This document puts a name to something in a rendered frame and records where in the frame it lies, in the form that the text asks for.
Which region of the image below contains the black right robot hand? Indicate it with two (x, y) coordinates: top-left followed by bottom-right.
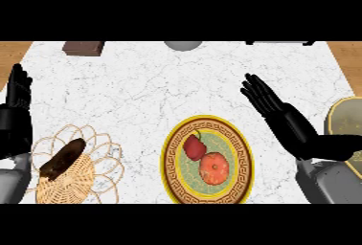
(240, 73), (362, 162)

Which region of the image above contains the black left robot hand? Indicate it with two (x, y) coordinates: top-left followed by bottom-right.
(0, 63), (36, 161)

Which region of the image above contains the olive bowl with yellow rim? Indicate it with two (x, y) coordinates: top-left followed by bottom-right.
(324, 96), (362, 180)

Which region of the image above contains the yellow brown patterned plate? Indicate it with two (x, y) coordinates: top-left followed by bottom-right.
(160, 114), (256, 205)

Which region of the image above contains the dark brown oblong vegetable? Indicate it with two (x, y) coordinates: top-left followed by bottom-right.
(39, 137), (88, 182)

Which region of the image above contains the wicker basket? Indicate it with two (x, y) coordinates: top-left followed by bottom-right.
(29, 123), (128, 205)

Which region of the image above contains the orange round fruit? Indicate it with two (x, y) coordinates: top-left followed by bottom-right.
(199, 151), (231, 187)

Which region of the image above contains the brown block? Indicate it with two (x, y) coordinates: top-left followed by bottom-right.
(61, 41), (107, 57)

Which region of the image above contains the grey round object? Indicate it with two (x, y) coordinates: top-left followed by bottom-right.
(163, 41), (204, 52)

